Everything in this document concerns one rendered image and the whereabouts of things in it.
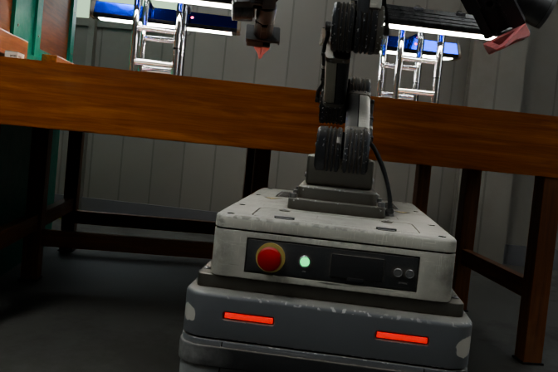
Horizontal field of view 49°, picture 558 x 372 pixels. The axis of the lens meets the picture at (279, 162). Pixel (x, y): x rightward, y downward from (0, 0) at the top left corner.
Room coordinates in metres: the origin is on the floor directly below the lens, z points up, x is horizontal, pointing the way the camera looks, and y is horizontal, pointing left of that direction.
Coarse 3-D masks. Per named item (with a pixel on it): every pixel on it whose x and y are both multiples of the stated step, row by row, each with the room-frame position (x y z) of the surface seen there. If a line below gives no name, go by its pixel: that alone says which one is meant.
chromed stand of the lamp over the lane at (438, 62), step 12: (456, 12) 2.15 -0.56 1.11; (444, 36) 2.32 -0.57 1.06; (396, 60) 2.30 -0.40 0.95; (408, 60) 2.30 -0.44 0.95; (420, 60) 2.30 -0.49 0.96; (432, 60) 2.31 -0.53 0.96; (396, 72) 2.30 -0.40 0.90; (396, 84) 2.29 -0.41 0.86; (396, 96) 2.29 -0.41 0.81; (432, 96) 2.32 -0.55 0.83
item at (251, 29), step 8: (248, 24) 1.86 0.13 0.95; (256, 24) 1.80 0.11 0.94; (272, 24) 1.80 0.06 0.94; (248, 32) 1.84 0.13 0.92; (256, 32) 1.82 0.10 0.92; (264, 32) 1.81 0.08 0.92; (272, 32) 1.84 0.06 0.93; (248, 40) 1.83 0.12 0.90; (256, 40) 1.82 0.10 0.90; (264, 40) 1.83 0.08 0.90; (272, 40) 1.83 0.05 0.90
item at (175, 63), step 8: (136, 0) 2.19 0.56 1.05; (136, 8) 2.19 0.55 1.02; (184, 8) 2.22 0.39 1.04; (136, 16) 2.19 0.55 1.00; (176, 16) 2.21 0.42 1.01; (136, 24) 2.19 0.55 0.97; (176, 24) 2.21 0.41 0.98; (136, 32) 2.19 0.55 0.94; (160, 32) 2.21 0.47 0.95; (168, 32) 2.21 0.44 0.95; (176, 32) 2.21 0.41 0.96; (136, 40) 2.20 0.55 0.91; (176, 40) 2.21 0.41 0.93; (136, 48) 2.20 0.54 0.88; (176, 48) 2.21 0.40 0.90; (176, 56) 2.21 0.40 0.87; (144, 64) 2.20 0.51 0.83; (152, 64) 2.20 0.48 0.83; (160, 64) 2.20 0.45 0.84; (168, 64) 2.21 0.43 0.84; (176, 64) 2.21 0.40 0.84; (176, 72) 2.21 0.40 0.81
